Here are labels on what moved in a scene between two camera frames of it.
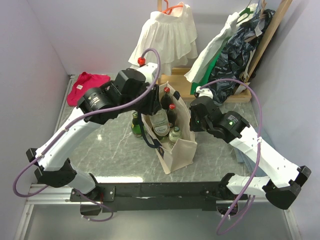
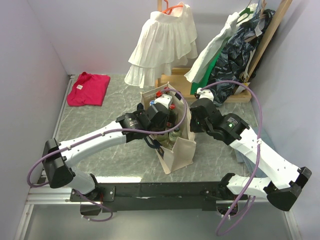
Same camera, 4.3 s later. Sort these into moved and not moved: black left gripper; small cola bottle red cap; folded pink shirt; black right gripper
Moved: black left gripper
Not moved: folded pink shirt; small cola bottle red cap; black right gripper
